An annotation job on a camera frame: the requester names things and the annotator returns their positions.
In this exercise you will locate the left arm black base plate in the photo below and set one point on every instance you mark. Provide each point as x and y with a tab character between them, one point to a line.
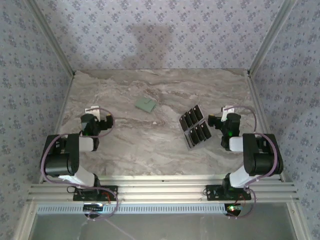
112	190

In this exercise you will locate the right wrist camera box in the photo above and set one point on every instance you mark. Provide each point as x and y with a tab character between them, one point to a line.
227	113

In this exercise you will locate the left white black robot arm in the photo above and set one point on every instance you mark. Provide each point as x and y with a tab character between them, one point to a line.
60	162

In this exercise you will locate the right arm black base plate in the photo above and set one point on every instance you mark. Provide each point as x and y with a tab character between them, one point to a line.
212	192

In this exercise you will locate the aluminium corner post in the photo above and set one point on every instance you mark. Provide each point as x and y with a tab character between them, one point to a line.
52	40
272	37

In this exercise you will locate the aluminium mounting rail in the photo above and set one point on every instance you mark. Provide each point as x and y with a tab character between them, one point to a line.
162	190

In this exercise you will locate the grey metal lower panel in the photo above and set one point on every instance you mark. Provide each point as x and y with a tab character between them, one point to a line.
175	227

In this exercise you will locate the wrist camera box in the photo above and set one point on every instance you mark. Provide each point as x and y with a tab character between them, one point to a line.
92	111
227	113

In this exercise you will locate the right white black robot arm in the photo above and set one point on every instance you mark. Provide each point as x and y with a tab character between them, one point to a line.
260	160

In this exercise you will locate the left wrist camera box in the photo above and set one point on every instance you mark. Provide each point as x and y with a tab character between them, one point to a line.
92	111

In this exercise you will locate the aluminium table side rail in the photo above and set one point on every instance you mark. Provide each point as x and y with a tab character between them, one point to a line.
58	125
262	120

